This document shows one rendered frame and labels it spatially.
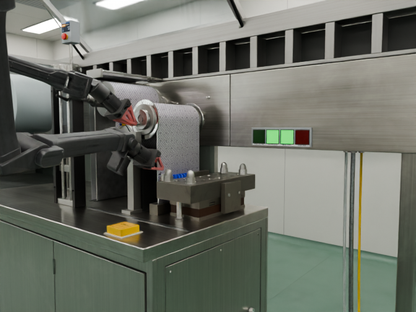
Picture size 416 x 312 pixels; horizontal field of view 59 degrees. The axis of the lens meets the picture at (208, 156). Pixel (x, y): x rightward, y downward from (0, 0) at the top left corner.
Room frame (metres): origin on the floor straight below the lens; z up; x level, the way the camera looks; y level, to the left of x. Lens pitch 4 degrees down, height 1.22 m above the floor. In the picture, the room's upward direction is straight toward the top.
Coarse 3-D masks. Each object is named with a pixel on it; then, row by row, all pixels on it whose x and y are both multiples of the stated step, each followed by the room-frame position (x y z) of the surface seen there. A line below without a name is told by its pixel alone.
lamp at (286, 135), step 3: (282, 132) 1.38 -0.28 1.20; (285, 132) 1.37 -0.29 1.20; (288, 132) 1.36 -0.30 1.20; (291, 132) 1.35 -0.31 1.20; (282, 135) 1.38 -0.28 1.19; (285, 135) 1.37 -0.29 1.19; (288, 135) 1.36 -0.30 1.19; (291, 135) 1.35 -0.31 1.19; (282, 138) 1.38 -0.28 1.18; (285, 138) 1.37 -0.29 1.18; (288, 138) 1.36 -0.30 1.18; (291, 138) 1.35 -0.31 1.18; (282, 141) 1.38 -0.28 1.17; (285, 141) 1.37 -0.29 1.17; (288, 141) 1.36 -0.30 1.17; (291, 141) 1.35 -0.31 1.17
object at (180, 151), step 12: (192, 132) 1.50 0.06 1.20; (168, 144) 1.39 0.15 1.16; (180, 144) 1.44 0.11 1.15; (192, 144) 1.49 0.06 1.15; (168, 156) 1.39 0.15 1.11; (180, 156) 1.44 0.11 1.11; (192, 156) 1.49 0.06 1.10; (168, 168) 1.39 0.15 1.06; (180, 168) 1.44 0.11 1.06; (192, 168) 1.49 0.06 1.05
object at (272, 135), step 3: (267, 132) 1.42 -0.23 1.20; (270, 132) 1.41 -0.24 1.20; (273, 132) 1.40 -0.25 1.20; (276, 132) 1.39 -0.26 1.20; (267, 135) 1.42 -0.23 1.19; (270, 135) 1.41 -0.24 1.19; (273, 135) 1.40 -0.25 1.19; (276, 135) 1.39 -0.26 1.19; (267, 138) 1.42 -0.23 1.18; (270, 138) 1.41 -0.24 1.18; (273, 138) 1.40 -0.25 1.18; (276, 138) 1.39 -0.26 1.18; (267, 141) 1.42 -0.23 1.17; (270, 141) 1.41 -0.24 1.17; (273, 141) 1.40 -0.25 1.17; (276, 141) 1.39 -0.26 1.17
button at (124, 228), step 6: (126, 222) 1.13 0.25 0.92; (108, 228) 1.09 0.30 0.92; (114, 228) 1.07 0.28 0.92; (120, 228) 1.06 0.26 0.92; (126, 228) 1.07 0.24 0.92; (132, 228) 1.08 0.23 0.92; (138, 228) 1.10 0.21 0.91; (114, 234) 1.07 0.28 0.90; (120, 234) 1.05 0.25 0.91; (126, 234) 1.06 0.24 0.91
